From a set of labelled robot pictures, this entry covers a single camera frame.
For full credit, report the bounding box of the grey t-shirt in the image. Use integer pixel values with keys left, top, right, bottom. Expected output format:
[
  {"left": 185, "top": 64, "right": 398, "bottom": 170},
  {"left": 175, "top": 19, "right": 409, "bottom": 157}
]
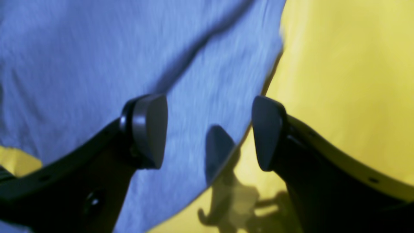
[{"left": 1, "top": 0, "right": 285, "bottom": 233}]

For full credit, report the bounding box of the yellow table cloth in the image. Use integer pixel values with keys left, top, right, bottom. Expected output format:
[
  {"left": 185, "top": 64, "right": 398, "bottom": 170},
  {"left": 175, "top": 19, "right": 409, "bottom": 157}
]
[{"left": 1, "top": 0, "right": 413, "bottom": 233}]

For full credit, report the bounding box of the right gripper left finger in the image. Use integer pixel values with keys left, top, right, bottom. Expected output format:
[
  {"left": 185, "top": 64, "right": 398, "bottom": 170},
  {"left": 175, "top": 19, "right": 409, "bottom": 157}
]
[{"left": 0, "top": 94, "right": 168, "bottom": 233}]

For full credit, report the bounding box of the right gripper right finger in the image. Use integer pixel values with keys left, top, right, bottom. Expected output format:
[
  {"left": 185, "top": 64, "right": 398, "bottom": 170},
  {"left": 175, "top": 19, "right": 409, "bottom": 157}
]
[{"left": 252, "top": 95, "right": 413, "bottom": 233}]

